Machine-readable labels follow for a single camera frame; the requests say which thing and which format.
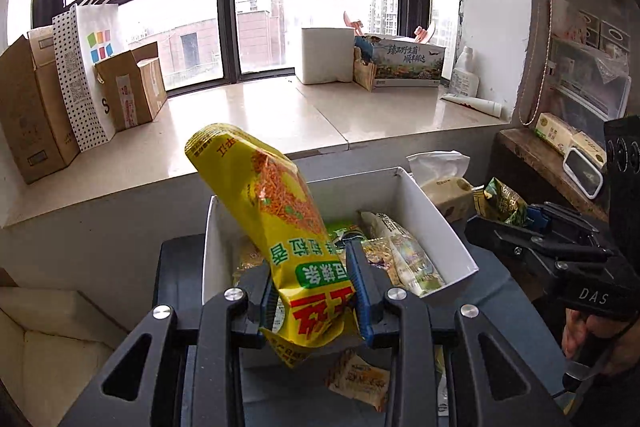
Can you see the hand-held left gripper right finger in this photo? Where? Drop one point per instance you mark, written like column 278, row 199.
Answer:
column 365, row 292

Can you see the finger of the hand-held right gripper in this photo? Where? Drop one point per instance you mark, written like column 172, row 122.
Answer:
column 505, row 234
column 560, row 219

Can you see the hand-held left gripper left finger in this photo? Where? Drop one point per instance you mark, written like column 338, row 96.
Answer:
column 250, row 302

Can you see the white cardboard box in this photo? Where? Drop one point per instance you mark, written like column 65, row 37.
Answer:
column 430, row 217

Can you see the yellow snack bag red print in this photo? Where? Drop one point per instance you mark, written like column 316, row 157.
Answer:
column 280, row 217

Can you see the person's right hand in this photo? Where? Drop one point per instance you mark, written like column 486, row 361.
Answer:
column 575, row 337

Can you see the clear noodle snack packet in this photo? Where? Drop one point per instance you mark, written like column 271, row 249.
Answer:
column 247, row 262

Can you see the white digital clock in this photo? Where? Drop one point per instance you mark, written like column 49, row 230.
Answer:
column 582, row 174

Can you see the cream and green snack packet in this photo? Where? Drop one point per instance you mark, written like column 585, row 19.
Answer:
column 410, row 257

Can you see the blue fabric cover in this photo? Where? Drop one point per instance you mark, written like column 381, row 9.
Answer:
column 495, row 297

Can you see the wooden shelf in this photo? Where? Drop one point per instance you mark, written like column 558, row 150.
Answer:
column 525, row 162

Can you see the tissue box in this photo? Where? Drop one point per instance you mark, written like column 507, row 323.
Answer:
column 445, row 192

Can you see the cream tissue pack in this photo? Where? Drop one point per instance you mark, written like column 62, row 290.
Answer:
column 590, row 149
column 552, row 134

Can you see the small orange cracker packet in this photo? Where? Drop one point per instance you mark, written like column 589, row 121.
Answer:
column 357, row 379

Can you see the white tube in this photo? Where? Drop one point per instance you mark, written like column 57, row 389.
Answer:
column 472, row 104

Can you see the clear plastic storage box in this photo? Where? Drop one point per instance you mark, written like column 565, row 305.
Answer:
column 585, row 82

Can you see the white plastic bottle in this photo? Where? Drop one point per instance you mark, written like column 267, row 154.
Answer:
column 464, row 77

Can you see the marble window sill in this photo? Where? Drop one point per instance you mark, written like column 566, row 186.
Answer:
column 250, row 117

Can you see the small drawer organizer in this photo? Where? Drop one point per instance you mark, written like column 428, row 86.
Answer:
column 610, row 34

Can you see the landscape printed carton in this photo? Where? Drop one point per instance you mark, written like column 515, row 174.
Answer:
column 405, row 62

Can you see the pink patterned packet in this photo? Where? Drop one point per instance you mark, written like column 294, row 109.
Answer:
column 567, row 19

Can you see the small brown paper bag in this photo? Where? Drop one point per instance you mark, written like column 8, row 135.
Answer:
column 364, row 74

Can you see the orange animal figure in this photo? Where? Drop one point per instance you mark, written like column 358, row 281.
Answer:
column 425, row 34
column 356, row 23

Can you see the plain white box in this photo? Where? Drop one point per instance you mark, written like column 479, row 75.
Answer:
column 327, row 57

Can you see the small brown cardboard box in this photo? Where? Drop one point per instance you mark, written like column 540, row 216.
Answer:
column 130, row 89

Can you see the polka dot paper bag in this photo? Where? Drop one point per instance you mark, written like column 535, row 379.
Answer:
column 75, row 92

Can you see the large brown cardboard box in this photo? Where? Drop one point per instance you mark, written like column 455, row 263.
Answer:
column 30, row 117

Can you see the white bag with coloured squares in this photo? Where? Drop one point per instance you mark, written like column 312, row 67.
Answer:
column 107, row 34

